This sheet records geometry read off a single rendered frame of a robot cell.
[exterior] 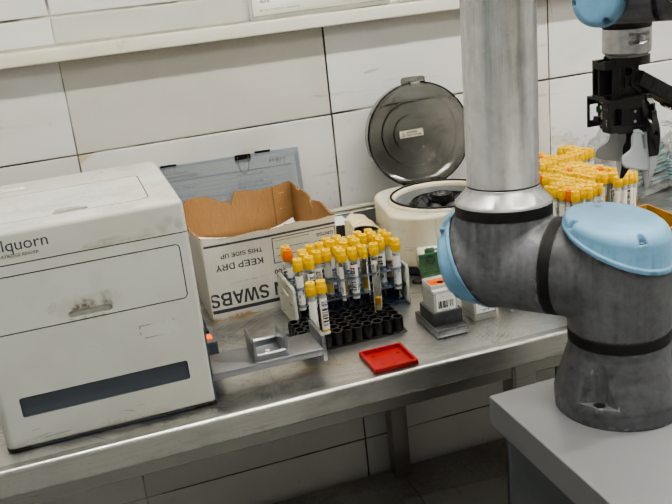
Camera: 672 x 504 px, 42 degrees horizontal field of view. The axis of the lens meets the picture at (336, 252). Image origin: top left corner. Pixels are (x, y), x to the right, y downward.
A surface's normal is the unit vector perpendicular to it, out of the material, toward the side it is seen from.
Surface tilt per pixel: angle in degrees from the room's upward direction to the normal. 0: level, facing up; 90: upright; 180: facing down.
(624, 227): 7
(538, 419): 1
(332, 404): 90
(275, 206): 88
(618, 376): 73
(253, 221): 88
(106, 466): 90
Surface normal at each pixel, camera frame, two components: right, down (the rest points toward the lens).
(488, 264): -0.52, 0.24
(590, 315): -0.74, 0.30
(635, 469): -0.11, -0.94
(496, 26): -0.23, 0.28
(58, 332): 0.32, 0.28
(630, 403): -0.14, 0.04
